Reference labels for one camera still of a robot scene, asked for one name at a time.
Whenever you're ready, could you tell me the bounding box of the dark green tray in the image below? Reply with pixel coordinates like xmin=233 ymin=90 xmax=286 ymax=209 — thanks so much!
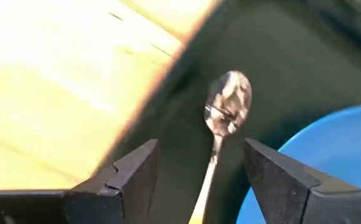
xmin=88 ymin=0 xmax=361 ymax=224

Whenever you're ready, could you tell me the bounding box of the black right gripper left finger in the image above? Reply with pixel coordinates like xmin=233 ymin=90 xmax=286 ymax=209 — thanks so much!
xmin=0 ymin=138 xmax=161 ymax=224

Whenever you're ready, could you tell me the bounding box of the blue plate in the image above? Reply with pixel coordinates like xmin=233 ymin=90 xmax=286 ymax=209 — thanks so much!
xmin=235 ymin=103 xmax=361 ymax=224

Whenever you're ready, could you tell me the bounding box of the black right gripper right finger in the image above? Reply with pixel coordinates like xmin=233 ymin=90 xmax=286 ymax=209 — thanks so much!
xmin=243 ymin=138 xmax=361 ymax=224

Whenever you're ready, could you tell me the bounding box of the spoon with orange handle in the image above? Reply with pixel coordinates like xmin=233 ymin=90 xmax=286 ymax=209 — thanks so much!
xmin=187 ymin=70 xmax=253 ymax=224

